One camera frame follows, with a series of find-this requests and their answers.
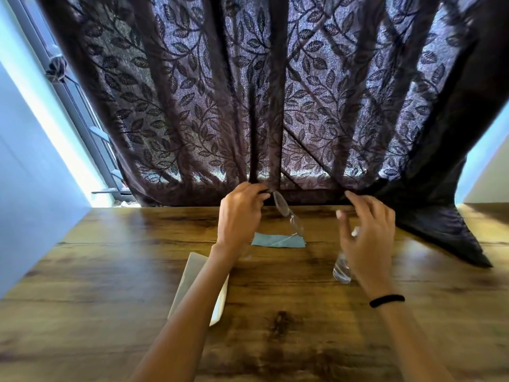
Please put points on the person's left hand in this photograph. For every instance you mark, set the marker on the person's left hand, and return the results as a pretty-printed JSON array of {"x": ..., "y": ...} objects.
[{"x": 238, "y": 220}]

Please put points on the person's right hand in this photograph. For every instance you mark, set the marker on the person's right hand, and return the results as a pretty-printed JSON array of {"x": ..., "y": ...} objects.
[{"x": 370, "y": 250}]

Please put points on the person's left fingers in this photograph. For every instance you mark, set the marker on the person's left fingers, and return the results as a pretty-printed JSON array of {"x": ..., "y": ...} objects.
[{"x": 254, "y": 190}]

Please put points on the person's right thumb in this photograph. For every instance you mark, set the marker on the person's right thumb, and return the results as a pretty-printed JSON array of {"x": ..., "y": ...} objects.
[{"x": 345, "y": 230}]

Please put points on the clear-lens eyeglasses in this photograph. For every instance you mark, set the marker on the clear-lens eyeglasses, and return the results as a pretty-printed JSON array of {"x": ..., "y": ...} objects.
[{"x": 283, "y": 206}]

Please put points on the person's left forearm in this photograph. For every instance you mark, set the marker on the person's left forearm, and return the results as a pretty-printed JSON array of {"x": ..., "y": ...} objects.
[{"x": 191, "y": 314}]

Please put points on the person's right forearm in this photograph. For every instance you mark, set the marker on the person's right forearm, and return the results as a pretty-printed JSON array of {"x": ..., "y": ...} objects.
[{"x": 409, "y": 342}]

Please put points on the clear plastic spray bottle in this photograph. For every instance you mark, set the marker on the clear plastic spray bottle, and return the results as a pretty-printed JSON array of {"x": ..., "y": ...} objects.
[{"x": 342, "y": 268}]

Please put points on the blue cleaning cloth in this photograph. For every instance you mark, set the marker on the blue cleaning cloth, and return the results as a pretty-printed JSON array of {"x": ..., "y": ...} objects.
[{"x": 274, "y": 241}]

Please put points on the dark purple leaf-pattern curtain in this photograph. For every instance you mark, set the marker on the dark purple leaf-pattern curtain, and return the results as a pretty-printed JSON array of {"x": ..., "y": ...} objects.
[{"x": 254, "y": 95}]

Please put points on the grey metal window frame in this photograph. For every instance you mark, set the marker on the grey metal window frame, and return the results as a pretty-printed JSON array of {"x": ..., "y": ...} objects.
[{"x": 85, "y": 119}]

